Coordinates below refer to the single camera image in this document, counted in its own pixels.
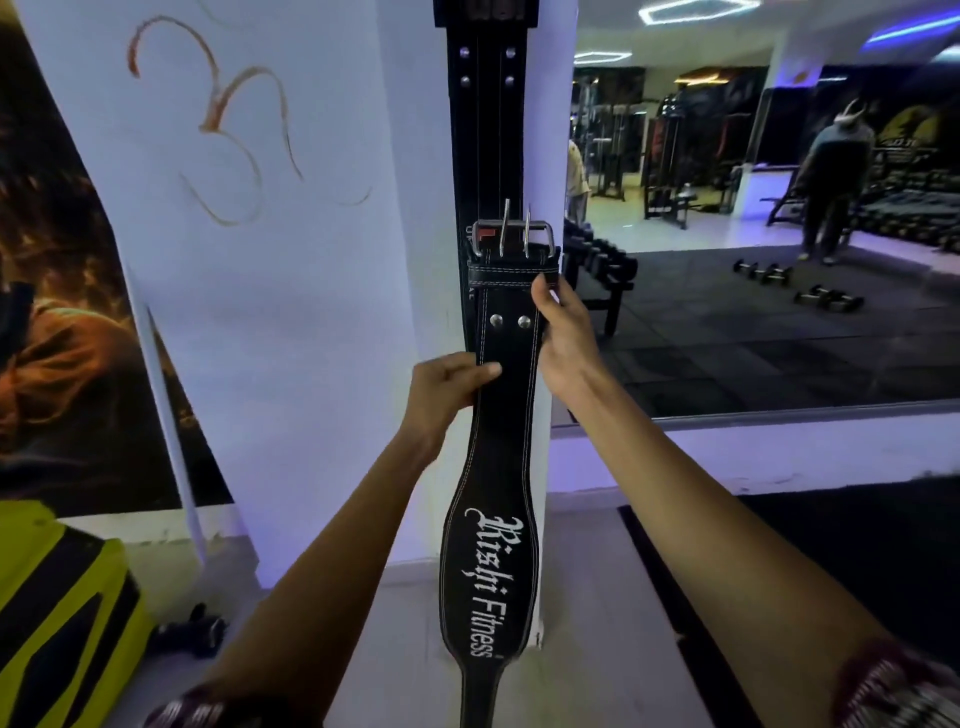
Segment person's left hand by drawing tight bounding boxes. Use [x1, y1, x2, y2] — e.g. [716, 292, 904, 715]
[400, 351, 504, 453]

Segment person's right hand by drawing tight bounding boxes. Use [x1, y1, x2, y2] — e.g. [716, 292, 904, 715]
[530, 273, 610, 407]

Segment black leather weightlifting belt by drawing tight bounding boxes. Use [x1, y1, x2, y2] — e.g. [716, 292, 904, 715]
[438, 198, 563, 728]

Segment person's left forearm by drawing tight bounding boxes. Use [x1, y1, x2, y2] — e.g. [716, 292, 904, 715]
[201, 424, 445, 728]

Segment person's right forearm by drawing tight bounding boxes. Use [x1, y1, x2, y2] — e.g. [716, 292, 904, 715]
[567, 372, 905, 728]

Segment black dumbbell rack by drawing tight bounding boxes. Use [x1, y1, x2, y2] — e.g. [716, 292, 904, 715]
[561, 217, 640, 339]

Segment black gym machine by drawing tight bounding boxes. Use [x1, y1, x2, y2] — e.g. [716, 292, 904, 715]
[642, 93, 700, 231]

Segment black hanging belt with rivets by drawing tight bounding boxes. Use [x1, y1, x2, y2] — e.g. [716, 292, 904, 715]
[447, 0, 542, 355]

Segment long rack of dumbbells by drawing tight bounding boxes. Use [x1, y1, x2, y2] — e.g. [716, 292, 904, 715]
[855, 146, 960, 255]

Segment black glove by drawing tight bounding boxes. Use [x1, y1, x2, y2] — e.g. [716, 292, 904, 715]
[147, 602, 229, 660]

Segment black rubber floor mat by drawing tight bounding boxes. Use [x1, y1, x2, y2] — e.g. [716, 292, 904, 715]
[617, 477, 960, 728]

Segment patterned left sleeve cuff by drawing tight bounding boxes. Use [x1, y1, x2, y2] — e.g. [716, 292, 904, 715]
[141, 677, 305, 728]

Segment patterned sleeve cuff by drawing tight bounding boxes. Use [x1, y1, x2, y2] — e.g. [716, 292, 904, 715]
[831, 637, 960, 728]
[141, 677, 305, 728]

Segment blue light strip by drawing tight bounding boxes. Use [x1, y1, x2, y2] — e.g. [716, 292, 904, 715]
[861, 10, 960, 52]

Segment yellow and black bag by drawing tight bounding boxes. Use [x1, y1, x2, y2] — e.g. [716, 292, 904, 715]
[0, 500, 155, 728]

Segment patterned right sleeve cuff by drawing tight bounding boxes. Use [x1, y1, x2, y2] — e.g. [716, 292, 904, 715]
[831, 637, 960, 728]

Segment large wall mirror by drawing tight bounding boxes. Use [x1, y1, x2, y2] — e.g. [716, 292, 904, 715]
[550, 0, 960, 430]

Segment dark orange wall poster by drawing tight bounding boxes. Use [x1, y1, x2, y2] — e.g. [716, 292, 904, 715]
[0, 0, 235, 519]

